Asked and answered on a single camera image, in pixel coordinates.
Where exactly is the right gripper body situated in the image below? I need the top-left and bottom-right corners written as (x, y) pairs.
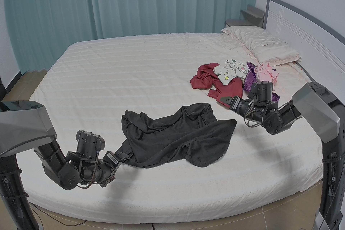
top-left (230, 95), bottom-right (259, 119)

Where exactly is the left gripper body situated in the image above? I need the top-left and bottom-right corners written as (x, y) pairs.
top-left (80, 151), bottom-right (122, 188)

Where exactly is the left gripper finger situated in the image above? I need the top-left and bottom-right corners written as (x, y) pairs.
top-left (116, 150), bottom-right (133, 166)

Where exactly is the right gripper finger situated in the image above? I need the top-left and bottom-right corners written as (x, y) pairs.
top-left (219, 95), bottom-right (235, 109)

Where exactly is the black T-shirt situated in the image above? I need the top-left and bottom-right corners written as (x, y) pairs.
top-left (121, 102), bottom-right (238, 169)

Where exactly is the bed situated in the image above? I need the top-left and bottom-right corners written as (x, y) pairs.
top-left (17, 0), bottom-right (345, 225)

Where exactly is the white printed garment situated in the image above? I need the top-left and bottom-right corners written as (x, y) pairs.
top-left (213, 60), bottom-right (250, 82)

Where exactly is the purple garment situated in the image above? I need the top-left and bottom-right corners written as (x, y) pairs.
top-left (243, 61), bottom-right (281, 103)

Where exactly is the dark red garment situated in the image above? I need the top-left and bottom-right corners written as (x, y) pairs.
top-left (190, 63), bottom-right (243, 103)

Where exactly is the pink garment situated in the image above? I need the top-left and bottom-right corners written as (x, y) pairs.
top-left (255, 63), bottom-right (280, 84)

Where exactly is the cream pillow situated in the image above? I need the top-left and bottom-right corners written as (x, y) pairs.
top-left (221, 25), bottom-right (302, 66)

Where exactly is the grey bedside table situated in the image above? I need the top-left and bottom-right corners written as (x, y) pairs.
top-left (225, 4), bottom-right (265, 28)

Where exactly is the black chair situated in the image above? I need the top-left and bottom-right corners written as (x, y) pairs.
top-left (0, 77), bottom-right (7, 101)

